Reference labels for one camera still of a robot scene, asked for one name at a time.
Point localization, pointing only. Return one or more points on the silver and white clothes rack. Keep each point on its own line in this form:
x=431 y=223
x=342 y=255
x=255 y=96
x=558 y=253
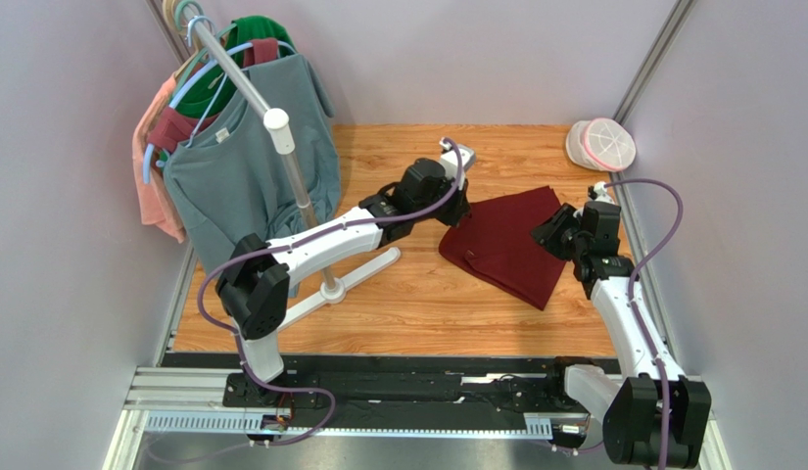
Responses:
x=299 y=195

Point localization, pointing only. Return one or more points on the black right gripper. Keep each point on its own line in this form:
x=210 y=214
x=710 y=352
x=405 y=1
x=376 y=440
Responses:
x=553 y=227

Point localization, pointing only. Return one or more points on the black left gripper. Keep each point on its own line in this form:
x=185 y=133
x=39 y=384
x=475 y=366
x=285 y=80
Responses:
x=458 y=207

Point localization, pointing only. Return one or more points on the pink t-shirt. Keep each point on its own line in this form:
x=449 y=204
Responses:
x=155 y=205

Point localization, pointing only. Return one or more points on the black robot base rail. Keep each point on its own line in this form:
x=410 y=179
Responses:
x=392 y=396

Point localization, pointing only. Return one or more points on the light blue clothes hanger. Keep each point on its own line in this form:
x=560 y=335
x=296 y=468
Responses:
x=203 y=57

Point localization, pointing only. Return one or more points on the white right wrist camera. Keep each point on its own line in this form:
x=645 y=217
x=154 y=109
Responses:
x=598 y=192

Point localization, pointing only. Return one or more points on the white and pink mesh bag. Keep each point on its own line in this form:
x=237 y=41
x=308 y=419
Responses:
x=600 y=144

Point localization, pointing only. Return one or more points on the aluminium frame post right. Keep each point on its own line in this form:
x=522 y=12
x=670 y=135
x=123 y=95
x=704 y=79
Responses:
x=659 y=48

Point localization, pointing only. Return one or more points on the dark red cloth napkin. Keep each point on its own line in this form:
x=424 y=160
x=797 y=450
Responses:
x=494 y=244

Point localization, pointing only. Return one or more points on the blue-grey t-shirt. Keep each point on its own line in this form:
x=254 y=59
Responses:
x=230 y=182

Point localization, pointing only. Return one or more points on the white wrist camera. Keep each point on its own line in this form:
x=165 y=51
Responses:
x=598 y=192
x=456 y=159

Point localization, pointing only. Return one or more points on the dark red t-shirt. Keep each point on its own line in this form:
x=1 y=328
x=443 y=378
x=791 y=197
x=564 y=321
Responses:
x=173 y=128

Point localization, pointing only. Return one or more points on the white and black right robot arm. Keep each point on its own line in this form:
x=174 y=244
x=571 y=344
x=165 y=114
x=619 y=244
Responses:
x=632 y=352

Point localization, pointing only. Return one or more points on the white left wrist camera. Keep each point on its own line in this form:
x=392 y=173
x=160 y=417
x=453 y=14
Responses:
x=456 y=159

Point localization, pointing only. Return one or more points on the green t-shirt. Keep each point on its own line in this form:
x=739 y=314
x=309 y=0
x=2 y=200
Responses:
x=212 y=92

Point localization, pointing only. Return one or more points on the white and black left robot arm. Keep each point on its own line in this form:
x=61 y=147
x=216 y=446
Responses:
x=254 y=290

